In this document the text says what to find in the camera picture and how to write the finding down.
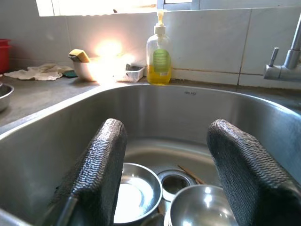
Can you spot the white dish cloth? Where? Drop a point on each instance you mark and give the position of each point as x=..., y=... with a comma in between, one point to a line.
x=40, y=71

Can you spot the chrome kitchen faucet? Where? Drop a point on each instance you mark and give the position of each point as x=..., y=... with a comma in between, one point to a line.
x=291, y=58

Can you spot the small white bowl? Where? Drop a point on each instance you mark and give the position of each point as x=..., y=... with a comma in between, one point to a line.
x=82, y=70

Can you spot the steel sink drain strainer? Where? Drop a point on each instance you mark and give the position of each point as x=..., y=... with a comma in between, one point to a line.
x=174, y=183

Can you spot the stainless steel plate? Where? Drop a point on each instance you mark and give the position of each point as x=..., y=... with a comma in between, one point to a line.
x=145, y=181

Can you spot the stainless steel sink basin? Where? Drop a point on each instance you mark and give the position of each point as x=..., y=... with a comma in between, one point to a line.
x=164, y=113

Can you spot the small stainless steel bowl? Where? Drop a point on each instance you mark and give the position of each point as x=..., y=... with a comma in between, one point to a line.
x=4, y=96

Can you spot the yellow dish soap pump bottle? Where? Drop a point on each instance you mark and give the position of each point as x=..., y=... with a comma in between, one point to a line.
x=158, y=61

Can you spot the yellow dish sponge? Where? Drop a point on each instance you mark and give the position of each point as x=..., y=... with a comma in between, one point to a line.
x=81, y=55

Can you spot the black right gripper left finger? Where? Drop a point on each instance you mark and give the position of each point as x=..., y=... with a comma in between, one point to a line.
x=94, y=176

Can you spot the large stainless steel bowl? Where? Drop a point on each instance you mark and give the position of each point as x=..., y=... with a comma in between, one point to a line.
x=202, y=209

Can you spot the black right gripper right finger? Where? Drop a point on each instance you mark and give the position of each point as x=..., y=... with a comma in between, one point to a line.
x=249, y=179

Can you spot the clear plastic container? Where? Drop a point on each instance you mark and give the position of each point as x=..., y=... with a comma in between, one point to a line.
x=134, y=74

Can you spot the green scrub pad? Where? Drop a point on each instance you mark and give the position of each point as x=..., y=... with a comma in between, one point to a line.
x=70, y=74

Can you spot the red plastic rack basket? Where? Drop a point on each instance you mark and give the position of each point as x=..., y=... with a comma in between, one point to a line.
x=4, y=56

